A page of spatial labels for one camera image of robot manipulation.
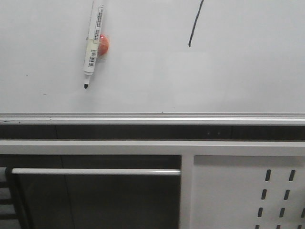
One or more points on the red round magnet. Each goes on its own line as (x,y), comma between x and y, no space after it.
(103,46)

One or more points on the white whiteboard marker pen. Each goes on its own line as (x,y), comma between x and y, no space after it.
(93,40)

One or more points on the white perforated pegboard panel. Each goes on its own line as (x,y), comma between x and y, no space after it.
(248,192)

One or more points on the white horizontal metal rod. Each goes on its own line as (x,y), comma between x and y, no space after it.
(79,171)

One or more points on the white metal stand frame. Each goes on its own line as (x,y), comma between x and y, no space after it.
(186,149)

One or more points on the white whiteboard with aluminium frame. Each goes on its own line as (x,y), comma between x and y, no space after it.
(224,62)

